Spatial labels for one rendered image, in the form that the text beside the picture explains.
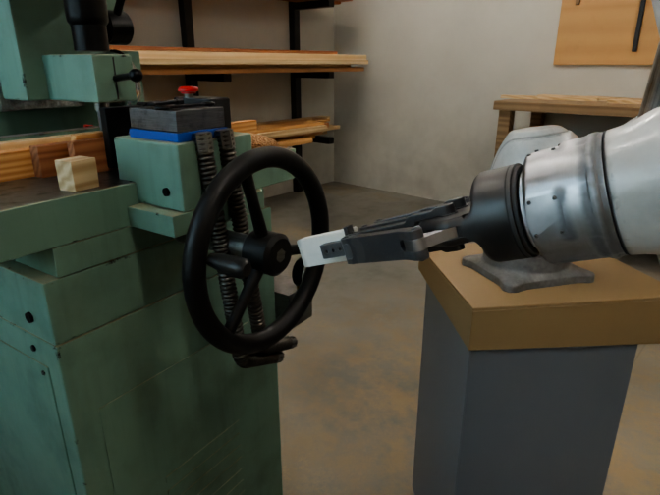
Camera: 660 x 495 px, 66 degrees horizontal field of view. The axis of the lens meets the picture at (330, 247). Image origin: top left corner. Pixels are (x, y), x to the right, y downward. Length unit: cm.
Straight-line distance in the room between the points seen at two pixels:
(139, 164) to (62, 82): 24
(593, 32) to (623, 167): 340
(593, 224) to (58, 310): 62
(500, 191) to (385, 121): 407
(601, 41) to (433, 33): 119
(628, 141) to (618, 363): 71
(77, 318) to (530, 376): 73
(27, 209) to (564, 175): 57
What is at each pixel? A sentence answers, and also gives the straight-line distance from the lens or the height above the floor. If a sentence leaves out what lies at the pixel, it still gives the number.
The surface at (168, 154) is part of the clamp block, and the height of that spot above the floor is 95.
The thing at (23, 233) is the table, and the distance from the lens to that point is 70.
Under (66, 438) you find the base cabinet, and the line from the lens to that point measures 86.
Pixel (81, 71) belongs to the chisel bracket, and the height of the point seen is 105.
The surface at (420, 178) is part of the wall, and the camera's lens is 432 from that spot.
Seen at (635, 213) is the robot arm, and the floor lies 97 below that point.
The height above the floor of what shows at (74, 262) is 81.
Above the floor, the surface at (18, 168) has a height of 92.
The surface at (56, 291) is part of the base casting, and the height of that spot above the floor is 78.
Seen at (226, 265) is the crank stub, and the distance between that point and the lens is 59.
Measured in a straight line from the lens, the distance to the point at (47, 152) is 85.
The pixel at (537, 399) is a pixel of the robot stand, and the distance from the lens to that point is 102.
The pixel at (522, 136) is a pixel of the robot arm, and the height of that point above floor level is 94.
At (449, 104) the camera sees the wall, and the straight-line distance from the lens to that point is 414.
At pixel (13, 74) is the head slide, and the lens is 99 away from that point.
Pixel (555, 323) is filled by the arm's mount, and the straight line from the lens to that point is 94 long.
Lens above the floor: 106
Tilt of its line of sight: 20 degrees down
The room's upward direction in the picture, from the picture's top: straight up
